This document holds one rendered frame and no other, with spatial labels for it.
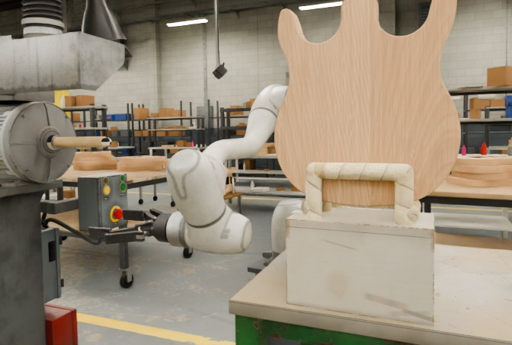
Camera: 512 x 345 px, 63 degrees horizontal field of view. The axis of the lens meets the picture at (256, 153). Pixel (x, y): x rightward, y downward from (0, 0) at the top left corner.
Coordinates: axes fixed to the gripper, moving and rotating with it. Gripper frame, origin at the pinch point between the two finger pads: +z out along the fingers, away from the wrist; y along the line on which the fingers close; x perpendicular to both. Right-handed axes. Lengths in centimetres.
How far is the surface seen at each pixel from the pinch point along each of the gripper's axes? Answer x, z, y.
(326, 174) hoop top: 18, -63, -10
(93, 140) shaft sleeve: 22.0, 8.5, 7.2
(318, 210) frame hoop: 11, -61, -11
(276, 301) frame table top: -7, -53, -14
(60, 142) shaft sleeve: 21.4, 21.0, 7.0
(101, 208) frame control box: -5.7, 25.9, 24.6
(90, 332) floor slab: -119, 117, 94
